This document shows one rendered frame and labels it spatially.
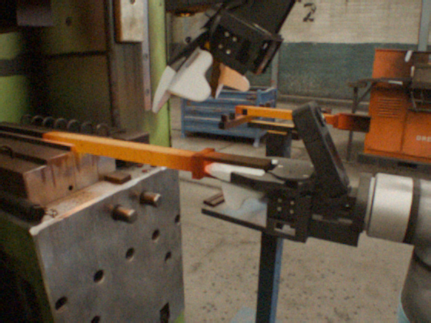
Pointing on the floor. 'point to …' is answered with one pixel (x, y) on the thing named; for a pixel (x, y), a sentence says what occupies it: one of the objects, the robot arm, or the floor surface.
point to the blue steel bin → (204, 114)
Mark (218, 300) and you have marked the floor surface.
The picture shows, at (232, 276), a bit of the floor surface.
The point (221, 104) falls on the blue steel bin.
